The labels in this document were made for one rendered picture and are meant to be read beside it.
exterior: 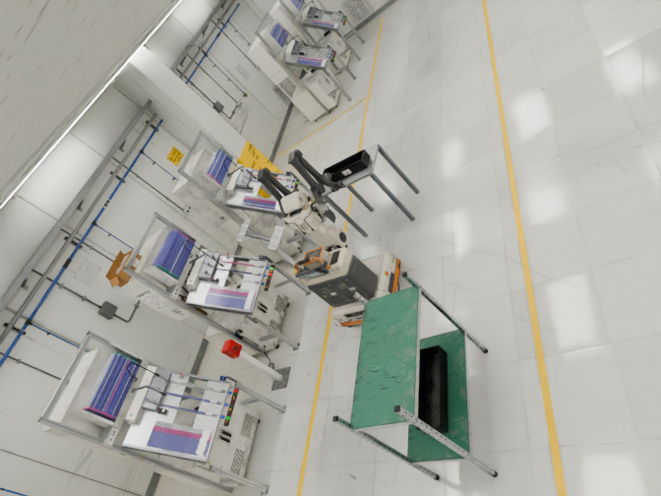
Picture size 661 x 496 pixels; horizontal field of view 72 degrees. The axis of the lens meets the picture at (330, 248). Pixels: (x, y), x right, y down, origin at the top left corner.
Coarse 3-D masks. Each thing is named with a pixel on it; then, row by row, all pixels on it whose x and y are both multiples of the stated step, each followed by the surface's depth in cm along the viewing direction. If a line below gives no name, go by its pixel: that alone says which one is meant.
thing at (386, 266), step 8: (368, 256) 472; (376, 256) 459; (384, 256) 450; (392, 256) 454; (368, 264) 460; (376, 264) 451; (384, 264) 444; (392, 264) 451; (376, 272) 444; (384, 272) 438; (392, 272) 447; (384, 280) 433; (392, 280) 443; (376, 288) 430; (384, 288) 429; (392, 288) 440; (376, 296) 423; (344, 304) 447; (352, 304) 439; (360, 304) 432; (336, 312) 449; (336, 320) 457; (344, 320) 452; (352, 320) 449; (360, 320) 445
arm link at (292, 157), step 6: (288, 156) 397; (294, 156) 392; (288, 162) 394; (294, 162) 392; (300, 168) 395; (300, 174) 400; (306, 174) 399; (306, 180) 402; (312, 180) 403; (312, 186) 404; (318, 186) 403; (312, 192) 409; (324, 192) 407
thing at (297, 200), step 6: (294, 192) 405; (300, 192) 409; (282, 198) 414; (288, 198) 408; (294, 198) 404; (300, 198) 406; (306, 198) 412; (282, 204) 414; (288, 204) 409; (294, 204) 405; (300, 204) 404; (306, 204) 410; (288, 210) 411; (294, 210) 409
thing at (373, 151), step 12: (372, 156) 473; (384, 156) 490; (372, 168) 460; (396, 168) 499; (348, 180) 477; (408, 180) 510; (396, 204) 483; (348, 216) 522; (408, 216) 494; (360, 228) 533
